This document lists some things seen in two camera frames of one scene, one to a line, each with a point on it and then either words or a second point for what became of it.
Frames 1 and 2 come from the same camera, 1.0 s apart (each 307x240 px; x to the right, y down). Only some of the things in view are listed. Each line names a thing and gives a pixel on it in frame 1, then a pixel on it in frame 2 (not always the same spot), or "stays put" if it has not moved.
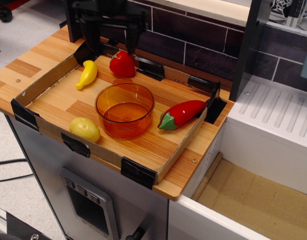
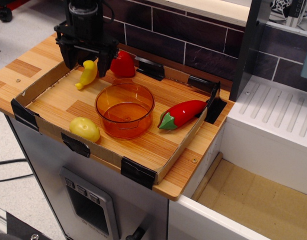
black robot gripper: (91, 14) to (84, 30)
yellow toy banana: (89, 73) stays put
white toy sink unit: (256, 181) stays put
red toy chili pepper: (176, 115) stays put
